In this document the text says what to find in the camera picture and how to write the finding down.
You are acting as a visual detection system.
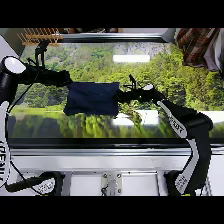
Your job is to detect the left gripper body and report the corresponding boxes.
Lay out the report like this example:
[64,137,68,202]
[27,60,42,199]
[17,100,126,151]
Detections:
[49,69,74,88]

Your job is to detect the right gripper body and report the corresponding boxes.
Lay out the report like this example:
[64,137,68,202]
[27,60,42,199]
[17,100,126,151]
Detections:
[116,88,145,103]

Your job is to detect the navy blue T-shirt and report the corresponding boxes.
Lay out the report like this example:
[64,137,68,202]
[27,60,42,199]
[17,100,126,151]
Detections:
[62,81,121,118]

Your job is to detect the wooden rack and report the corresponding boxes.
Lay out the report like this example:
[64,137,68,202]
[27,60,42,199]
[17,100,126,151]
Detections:
[17,28,65,47]

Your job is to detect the checked shirt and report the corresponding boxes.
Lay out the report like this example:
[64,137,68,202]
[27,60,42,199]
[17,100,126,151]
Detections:
[174,28,221,70]

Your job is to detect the pale grey garment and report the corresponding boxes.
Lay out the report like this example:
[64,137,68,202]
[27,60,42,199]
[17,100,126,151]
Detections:
[202,29,224,74]

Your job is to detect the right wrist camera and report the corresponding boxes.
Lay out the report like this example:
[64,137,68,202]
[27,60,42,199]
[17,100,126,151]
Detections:
[127,73,139,90]

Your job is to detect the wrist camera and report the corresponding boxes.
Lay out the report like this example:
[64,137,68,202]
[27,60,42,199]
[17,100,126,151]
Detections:
[127,73,139,90]
[34,39,52,68]

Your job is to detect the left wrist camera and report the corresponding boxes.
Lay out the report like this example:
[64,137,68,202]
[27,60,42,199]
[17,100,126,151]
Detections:
[34,39,52,68]

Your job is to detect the silver frame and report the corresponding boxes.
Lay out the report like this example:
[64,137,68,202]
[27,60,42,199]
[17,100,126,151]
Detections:
[0,146,224,197]

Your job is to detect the black cable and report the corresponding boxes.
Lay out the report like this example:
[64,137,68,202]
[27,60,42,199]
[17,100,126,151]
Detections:
[4,99,38,197]

